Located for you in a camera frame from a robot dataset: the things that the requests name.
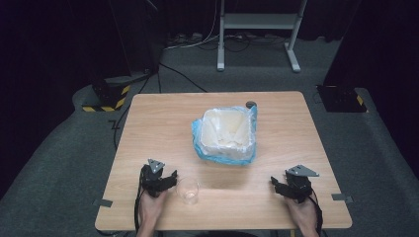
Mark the black base with yellow stripes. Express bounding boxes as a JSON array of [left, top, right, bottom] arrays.
[[81, 76, 131, 114]]

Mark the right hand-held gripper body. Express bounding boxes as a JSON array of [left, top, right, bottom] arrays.
[[285, 164, 320, 203]]

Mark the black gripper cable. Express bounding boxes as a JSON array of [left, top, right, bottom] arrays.
[[133, 169, 146, 234], [308, 190, 326, 237]]

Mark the white trash bin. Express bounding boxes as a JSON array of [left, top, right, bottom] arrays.
[[199, 108, 255, 158]]

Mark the white metal stand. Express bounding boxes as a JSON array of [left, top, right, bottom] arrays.
[[215, 0, 309, 74]]

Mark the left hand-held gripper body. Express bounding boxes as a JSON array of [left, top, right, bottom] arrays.
[[140, 158, 166, 198]]

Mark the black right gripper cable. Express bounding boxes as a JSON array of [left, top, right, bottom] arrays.
[[308, 190, 326, 237]]

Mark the black curtain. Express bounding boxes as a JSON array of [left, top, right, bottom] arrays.
[[322, 0, 419, 179], [0, 0, 167, 198]]

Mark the black floor cable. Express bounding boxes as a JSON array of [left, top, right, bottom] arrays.
[[108, 61, 209, 151]]

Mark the white floor cable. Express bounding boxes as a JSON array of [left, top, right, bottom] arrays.
[[163, 0, 221, 51]]

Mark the person's right hand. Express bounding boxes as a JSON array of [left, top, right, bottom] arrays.
[[284, 196, 319, 232]]

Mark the power strip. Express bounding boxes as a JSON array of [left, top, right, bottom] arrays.
[[167, 32, 206, 47]]

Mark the black base with yellow mark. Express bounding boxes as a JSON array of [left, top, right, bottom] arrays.
[[315, 84, 369, 114]]

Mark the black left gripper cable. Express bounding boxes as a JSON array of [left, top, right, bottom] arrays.
[[133, 169, 146, 234]]

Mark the clear plastic cup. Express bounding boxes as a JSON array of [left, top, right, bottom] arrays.
[[175, 176, 202, 206]]

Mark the grey tape strip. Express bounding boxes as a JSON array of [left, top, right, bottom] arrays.
[[92, 198, 114, 208], [331, 193, 355, 204]]

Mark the bin with blue bag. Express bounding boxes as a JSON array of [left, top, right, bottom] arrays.
[[191, 105, 259, 167]]

